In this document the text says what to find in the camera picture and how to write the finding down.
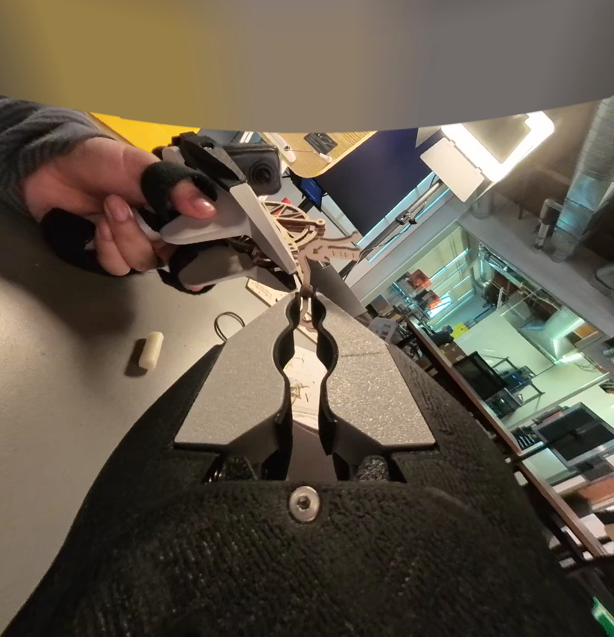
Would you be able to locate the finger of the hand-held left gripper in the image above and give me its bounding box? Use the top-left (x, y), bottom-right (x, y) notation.
top-left (180, 243), bottom-right (261, 293)
top-left (160, 181), bottom-right (299, 275)

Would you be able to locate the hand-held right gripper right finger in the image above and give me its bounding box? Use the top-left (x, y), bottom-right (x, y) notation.
top-left (311, 293), bottom-right (435, 481)

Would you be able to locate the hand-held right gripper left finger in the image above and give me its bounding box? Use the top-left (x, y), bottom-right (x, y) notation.
top-left (175, 293), bottom-right (296, 481)

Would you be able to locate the wooden wheel model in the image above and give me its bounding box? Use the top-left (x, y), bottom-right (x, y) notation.
top-left (222, 199), bottom-right (329, 285)

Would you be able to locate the pale wooden handlebar part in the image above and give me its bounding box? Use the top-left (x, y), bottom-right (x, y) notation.
top-left (294, 231), bottom-right (362, 332)

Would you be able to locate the person's left forearm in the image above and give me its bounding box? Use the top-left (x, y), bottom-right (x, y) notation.
top-left (0, 92), bottom-right (115, 216)

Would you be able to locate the person's left hand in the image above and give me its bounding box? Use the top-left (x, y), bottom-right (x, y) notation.
top-left (24, 136), bottom-right (219, 293)

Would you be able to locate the laser-cut wooden sheet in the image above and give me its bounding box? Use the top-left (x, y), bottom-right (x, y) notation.
top-left (246, 276), bottom-right (296, 306)

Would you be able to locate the open instruction booklet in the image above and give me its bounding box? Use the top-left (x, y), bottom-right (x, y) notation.
top-left (284, 342), bottom-right (322, 435)

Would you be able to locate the white wax cylinder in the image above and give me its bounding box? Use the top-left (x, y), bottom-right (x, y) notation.
top-left (137, 330), bottom-right (165, 370)

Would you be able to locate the black computer monitor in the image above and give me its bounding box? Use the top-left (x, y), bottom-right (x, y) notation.
top-left (452, 350), bottom-right (506, 400)

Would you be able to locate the grey computer monitor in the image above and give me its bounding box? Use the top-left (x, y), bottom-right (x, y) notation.
top-left (532, 402), bottom-right (614, 467)

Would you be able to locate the thin black cord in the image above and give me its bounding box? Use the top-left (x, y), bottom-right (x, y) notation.
top-left (214, 312), bottom-right (247, 344)

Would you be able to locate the white wall light panel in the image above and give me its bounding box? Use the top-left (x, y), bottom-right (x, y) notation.
top-left (419, 111), bottom-right (556, 203)

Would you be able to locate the silver ventilation duct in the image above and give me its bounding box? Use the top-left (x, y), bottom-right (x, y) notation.
top-left (565, 94), bottom-right (614, 260)

